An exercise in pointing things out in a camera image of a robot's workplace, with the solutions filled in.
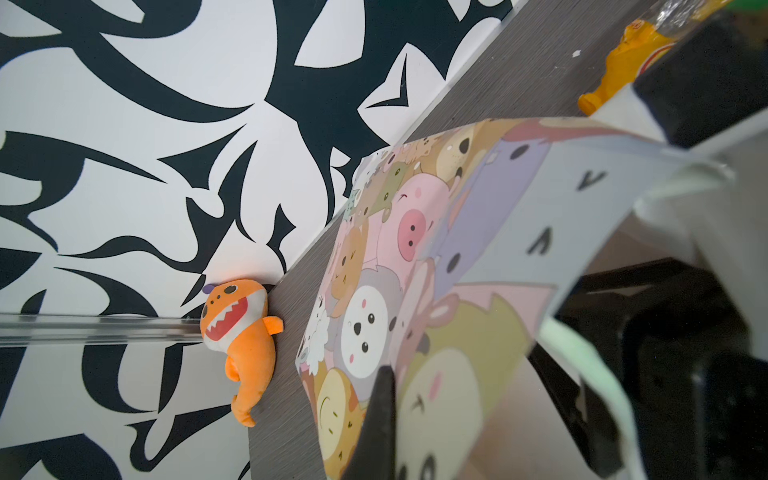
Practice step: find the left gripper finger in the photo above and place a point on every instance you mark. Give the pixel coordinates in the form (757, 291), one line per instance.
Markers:
(374, 456)

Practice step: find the patterned paper gift bag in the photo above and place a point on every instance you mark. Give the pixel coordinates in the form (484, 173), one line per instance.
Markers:
(450, 280)

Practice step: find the yellow snack packet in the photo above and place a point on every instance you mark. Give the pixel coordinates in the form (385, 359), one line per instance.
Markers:
(644, 42)

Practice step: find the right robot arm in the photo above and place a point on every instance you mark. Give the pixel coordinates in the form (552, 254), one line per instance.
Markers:
(659, 370)

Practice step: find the orange shark plush toy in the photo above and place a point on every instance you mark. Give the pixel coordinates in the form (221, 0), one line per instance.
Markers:
(235, 321)

